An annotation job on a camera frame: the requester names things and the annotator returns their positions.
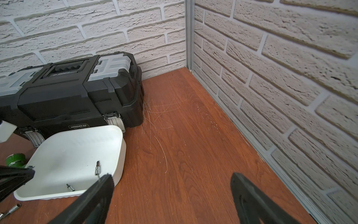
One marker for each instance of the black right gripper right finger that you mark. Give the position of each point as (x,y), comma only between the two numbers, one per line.
(255,207)

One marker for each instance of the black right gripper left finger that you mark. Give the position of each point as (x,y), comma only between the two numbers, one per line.
(91,207)

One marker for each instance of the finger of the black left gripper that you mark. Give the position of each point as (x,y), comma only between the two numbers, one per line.
(14,178)

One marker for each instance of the silver bit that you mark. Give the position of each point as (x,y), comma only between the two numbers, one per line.
(70,188)

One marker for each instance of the dark bit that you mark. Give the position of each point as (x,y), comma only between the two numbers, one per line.
(97,169)

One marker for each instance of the silver socket bit one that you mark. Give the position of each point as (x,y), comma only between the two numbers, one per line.
(12,210)

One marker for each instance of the white plastic storage box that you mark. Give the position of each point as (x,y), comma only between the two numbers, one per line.
(70,158)

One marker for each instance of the green plastic faucet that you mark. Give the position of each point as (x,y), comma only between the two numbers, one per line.
(17,160)

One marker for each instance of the black plastic toolbox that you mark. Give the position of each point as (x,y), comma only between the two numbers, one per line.
(88,92)

